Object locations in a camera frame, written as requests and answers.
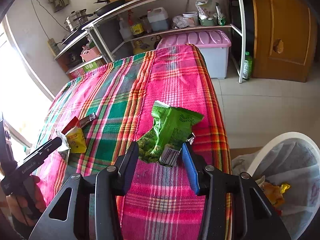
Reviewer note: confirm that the yellow label oil bottle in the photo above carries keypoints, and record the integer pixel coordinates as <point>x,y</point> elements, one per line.
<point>135,26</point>

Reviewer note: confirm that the green bottle on floor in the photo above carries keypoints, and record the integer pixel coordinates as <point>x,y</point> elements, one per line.
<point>248,64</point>

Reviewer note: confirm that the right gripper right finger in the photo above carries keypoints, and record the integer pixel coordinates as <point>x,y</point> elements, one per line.
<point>206,180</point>

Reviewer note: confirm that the white metal shelf rack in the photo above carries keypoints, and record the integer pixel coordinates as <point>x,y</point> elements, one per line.
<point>112,35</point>

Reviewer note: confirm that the yellow snack packet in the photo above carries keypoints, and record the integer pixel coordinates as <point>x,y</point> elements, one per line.
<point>75,136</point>

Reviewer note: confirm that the white lidded tub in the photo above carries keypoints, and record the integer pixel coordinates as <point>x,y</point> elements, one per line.
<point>192,18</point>

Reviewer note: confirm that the pink plaid tablecloth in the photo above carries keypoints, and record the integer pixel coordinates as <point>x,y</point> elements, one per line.
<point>160,203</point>

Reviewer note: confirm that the pink basket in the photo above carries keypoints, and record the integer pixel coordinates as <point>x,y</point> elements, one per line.
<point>89,54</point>

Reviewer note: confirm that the steel steamer pot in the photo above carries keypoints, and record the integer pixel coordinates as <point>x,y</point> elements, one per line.
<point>76,19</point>

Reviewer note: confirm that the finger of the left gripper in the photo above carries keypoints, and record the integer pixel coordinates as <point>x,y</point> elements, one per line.
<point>41,153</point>

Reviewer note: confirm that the power strip on wall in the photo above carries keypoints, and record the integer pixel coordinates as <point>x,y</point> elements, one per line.
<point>53,47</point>

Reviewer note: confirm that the black frying pan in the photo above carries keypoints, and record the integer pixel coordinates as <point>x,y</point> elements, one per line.
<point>107,6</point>

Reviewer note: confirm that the person's left hand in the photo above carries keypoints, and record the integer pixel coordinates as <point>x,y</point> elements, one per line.
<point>17,203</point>

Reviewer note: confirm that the pink lidded storage box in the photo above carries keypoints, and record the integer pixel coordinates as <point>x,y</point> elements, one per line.
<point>214,46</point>

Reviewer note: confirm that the white oil jug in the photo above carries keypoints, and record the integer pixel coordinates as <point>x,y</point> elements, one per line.
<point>158,19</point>

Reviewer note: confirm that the wooden door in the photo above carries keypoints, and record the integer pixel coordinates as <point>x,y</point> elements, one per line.
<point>285,39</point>

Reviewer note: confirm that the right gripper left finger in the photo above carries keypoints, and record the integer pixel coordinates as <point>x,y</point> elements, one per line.
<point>114,180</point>

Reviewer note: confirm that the crumpled silver green wrapper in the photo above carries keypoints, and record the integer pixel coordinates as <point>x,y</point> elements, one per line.
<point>64,149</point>

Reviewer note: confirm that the green snack bag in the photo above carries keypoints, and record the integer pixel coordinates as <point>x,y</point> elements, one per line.
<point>172,126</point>

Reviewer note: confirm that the white trash bin with liner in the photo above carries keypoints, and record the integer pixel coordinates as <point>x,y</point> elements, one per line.
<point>291,158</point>

